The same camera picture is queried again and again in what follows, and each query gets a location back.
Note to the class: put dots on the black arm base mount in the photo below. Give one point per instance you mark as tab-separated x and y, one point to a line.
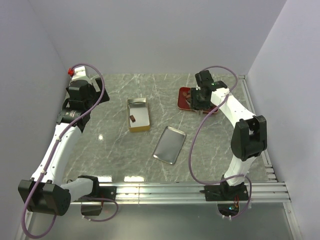
224	192

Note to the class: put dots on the gold metal tin box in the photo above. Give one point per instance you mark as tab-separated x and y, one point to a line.
138	107

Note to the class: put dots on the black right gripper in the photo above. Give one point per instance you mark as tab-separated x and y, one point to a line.
194	103

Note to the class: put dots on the black box under rail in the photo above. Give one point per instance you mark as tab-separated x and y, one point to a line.
91	209

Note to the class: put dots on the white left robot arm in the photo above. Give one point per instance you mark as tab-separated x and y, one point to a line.
44	192

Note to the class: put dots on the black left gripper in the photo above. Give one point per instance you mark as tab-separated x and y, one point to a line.
98	94

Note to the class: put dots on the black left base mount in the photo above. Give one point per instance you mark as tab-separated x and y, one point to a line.
105	192

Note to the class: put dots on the silver tin lid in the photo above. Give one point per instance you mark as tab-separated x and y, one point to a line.
169	145

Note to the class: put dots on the aluminium rail frame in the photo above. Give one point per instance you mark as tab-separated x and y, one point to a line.
118	157

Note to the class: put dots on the red rectangular tray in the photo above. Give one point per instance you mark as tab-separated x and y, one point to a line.
184	101

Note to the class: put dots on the brown chocolate piece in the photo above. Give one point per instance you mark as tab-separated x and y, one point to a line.
132	118

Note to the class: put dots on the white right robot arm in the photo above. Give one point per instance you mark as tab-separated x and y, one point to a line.
249	137

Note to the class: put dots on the electronics board with led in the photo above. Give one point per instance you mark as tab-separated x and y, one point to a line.
229	209

